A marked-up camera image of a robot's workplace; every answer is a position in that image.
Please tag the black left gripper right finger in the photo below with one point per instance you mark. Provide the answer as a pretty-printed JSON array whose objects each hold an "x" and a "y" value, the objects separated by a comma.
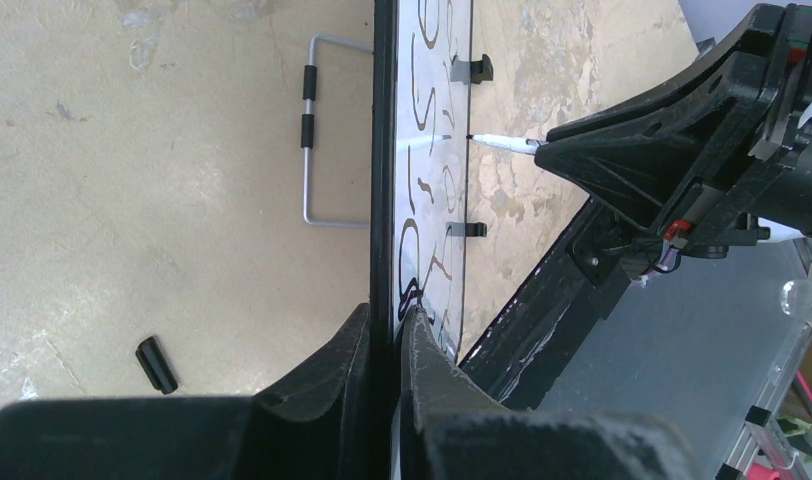
[{"x": 451, "y": 429}]

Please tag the silver whiteboard marker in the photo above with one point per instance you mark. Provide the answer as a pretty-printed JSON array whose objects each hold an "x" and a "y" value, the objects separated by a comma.
[{"x": 519, "y": 145}]

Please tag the black marker cap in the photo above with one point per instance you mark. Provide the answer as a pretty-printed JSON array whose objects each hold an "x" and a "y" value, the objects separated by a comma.
[{"x": 155, "y": 366}]

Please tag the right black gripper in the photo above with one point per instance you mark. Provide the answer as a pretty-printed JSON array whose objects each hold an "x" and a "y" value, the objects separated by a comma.
[{"x": 716, "y": 154}]

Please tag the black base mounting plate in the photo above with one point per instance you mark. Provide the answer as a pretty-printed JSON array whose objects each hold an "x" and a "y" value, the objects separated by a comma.
[{"x": 576, "y": 284}]

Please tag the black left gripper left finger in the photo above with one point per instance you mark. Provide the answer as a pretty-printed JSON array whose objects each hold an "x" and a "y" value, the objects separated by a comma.
[{"x": 306, "y": 425}]

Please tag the white whiteboard black frame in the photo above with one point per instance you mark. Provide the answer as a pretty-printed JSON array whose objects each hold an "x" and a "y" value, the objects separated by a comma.
[{"x": 423, "y": 74}]

